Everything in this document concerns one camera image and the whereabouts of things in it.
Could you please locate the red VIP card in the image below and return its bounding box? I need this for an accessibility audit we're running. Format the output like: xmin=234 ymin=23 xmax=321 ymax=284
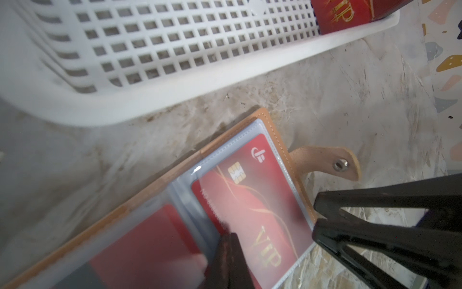
xmin=55 ymin=204 xmax=207 ymax=289
xmin=191 ymin=133 xmax=312 ymax=289

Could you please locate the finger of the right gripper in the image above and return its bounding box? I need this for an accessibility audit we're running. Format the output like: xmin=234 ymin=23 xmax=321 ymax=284
xmin=312 ymin=219 xmax=462 ymax=289
xmin=314 ymin=173 xmax=462 ymax=219

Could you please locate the white plastic basket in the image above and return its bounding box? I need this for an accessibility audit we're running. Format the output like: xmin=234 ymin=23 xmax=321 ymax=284
xmin=1 ymin=1 xmax=399 ymax=126

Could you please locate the tan leather card holder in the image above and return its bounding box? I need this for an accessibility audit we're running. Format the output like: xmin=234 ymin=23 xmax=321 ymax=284
xmin=6 ymin=108 xmax=361 ymax=289

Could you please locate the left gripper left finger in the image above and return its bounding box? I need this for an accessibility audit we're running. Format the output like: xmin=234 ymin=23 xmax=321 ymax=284
xmin=203 ymin=234 xmax=230 ymax=289

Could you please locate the red card stack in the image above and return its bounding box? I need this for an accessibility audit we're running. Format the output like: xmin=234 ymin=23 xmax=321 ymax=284
xmin=311 ymin=0 xmax=411 ymax=34

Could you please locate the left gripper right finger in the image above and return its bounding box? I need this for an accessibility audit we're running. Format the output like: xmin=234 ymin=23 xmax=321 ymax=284
xmin=229 ymin=233 xmax=255 ymax=289

